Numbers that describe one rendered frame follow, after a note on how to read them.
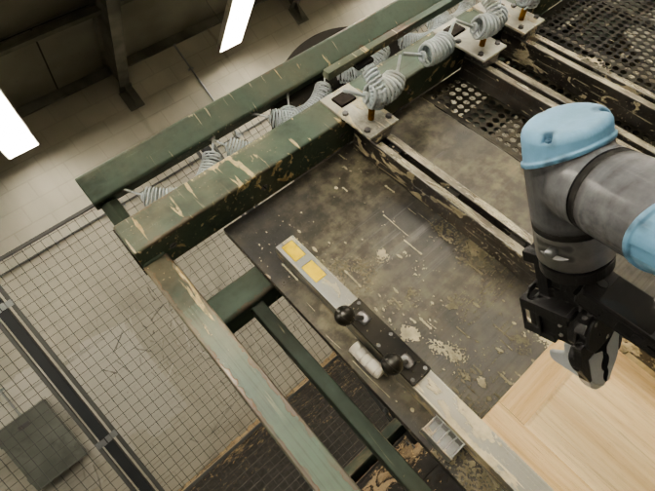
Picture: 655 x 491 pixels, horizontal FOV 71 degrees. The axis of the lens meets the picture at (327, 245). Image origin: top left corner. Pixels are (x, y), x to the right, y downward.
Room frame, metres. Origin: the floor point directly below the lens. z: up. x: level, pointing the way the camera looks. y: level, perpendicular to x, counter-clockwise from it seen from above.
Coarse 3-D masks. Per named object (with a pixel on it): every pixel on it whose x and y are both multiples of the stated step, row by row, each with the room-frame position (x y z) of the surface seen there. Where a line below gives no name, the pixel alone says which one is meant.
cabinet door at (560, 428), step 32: (544, 352) 0.87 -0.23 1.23; (544, 384) 0.83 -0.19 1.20; (576, 384) 0.83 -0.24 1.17; (608, 384) 0.82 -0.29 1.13; (640, 384) 0.82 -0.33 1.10; (512, 416) 0.80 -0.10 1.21; (544, 416) 0.80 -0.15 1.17; (576, 416) 0.79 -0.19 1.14; (608, 416) 0.79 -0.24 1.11; (640, 416) 0.78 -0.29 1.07; (512, 448) 0.77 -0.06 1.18; (544, 448) 0.76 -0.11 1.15; (576, 448) 0.76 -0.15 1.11; (608, 448) 0.76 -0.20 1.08; (640, 448) 0.75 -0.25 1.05; (544, 480) 0.73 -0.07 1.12; (576, 480) 0.73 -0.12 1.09; (608, 480) 0.73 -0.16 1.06; (640, 480) 0.72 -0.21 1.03
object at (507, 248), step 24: (360, 96) 1.22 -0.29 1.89; (360, 120) 1.17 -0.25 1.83; (384, 120) 1.16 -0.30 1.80; (360, 144) 1.22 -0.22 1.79; (384, 144) 1.16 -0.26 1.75; (384, 168) 1.19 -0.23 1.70; (408, 168) 1.11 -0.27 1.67; (432, 168) 1.11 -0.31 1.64; (432, 192) 1.08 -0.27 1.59; (456, 192) 1.06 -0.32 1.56; (456, 216) 1.05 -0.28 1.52; (480, 216) 1.01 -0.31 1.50; (504, 216) 1.01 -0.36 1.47; (480, 240) 1.03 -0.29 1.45; (504, 240) 0.97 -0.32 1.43; (528, 240) 0.96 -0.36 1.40; (504, 264) 1.00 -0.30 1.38; (528, 264) 0.94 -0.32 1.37; (648, 360) 0.81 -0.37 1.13
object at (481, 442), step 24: (288, 240) 1.05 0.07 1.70; (288, 264) 1.04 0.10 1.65; (312, 288) 0.99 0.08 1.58; (336, 288) 0.97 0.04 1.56; (360, 336) 0.91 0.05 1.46; (408, 384) 0.84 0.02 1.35; (432, 384) 0.83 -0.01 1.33; (432, 408) 0.81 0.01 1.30; (456, 408) 0.80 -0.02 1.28; (456, 432) 0.78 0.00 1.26; (480, 432) 0.77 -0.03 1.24; (480, 456) 0.75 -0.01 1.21; (504, 456) 0.74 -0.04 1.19; (504, 480) 0.72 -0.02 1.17; (528, 480) 0.72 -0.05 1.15
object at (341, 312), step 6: (342, 306) 0.82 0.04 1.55; (348, 306) 0.82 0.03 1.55; (336, 312) 0.81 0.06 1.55; (342, 312) 0.81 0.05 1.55; (348, 312) 0.81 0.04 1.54; (354, 312) 0.82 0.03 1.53; (360, 312) 0.91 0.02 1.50; (336, 318) 0.81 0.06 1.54; (342, 318) 0.80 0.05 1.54; (348, 318) 0.80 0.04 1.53; (354, 318) 0.81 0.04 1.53; (360, 318) 0.88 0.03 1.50; (366, 318) 0.90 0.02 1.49; (342, 324) 0.81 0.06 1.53; (348, 324) 0.81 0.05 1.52
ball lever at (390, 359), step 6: (390, 354) 0.76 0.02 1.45; (396, 354) 0.76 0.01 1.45; (384, 360) 0.75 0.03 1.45; (390, 360) 0.75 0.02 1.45; (396, 360) 0.75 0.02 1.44; (402, 360) 0.75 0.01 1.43; (408, 360) 0.84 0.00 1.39; (384, 366) 0.75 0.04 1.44; (390, 366) 0.74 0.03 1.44; (396, 366) 0.74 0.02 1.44; (402, 366) 0.75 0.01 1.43; (408, 366) 0.84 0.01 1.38; (390, 372) 0.74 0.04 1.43; (396, 372) 0.74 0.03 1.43
